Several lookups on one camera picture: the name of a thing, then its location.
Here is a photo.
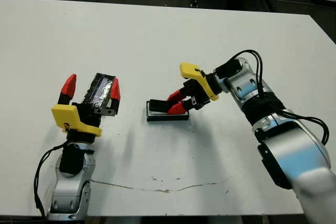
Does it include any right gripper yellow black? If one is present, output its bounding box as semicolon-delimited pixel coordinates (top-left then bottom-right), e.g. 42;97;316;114
166;62;220;116

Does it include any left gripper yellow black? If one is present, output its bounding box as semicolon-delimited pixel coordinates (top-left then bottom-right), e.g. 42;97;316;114
51;73;122;145

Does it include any black box lid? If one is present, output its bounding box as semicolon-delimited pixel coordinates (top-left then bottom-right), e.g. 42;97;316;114
82;72;119;116

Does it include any black box with white insert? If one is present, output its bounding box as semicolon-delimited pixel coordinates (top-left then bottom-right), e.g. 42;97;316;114
146;99;191;122

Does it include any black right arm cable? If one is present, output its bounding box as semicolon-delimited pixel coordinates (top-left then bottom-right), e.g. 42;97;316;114
233;49;330;146

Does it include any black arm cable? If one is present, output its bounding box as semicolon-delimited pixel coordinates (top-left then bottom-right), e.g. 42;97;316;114
233;49;330;146
33;142;71;219

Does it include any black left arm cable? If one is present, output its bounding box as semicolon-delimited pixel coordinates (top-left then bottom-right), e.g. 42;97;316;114
33;142;71;219

